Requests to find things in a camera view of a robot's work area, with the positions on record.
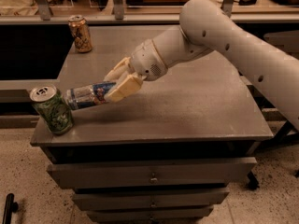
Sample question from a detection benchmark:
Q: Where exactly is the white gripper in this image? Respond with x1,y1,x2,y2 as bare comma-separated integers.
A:
104,39,168,103

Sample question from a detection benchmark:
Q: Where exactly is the grey metal railing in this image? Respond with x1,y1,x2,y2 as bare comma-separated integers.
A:
0,0,299,24

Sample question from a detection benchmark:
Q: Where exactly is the green soda can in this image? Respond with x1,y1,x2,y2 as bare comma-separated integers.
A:
30,85,74,135

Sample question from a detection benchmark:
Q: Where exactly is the black caster wheel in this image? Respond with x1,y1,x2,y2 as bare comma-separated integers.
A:
248,172,259,190

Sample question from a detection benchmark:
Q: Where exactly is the blue silver redbull can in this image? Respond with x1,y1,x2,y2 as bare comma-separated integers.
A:
65,82,115,110

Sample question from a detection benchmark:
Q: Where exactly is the gold brown can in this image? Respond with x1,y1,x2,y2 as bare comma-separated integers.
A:
68,15,93,53

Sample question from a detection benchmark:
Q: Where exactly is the grey drawer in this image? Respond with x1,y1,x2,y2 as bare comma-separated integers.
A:
87,205,214,223
47,157,256,189
73,188,229,211

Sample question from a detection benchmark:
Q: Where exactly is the middle grey drawer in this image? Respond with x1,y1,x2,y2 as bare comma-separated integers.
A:
73,188,229,211

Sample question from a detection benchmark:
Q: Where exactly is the bottom grey drawer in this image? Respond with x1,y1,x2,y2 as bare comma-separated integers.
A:
87,205,214,223

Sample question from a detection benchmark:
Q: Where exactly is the grey drawer cabinet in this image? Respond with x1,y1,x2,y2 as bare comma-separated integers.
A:
30,23,275,224

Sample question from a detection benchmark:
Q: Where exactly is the top grey drawer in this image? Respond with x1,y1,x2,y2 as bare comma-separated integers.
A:
47,157,256,189

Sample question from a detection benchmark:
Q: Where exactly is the black handle on floor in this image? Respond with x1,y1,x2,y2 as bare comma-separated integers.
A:
2,193,19,224

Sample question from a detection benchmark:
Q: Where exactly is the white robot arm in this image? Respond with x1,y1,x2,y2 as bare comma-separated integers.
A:
105,0,299,130

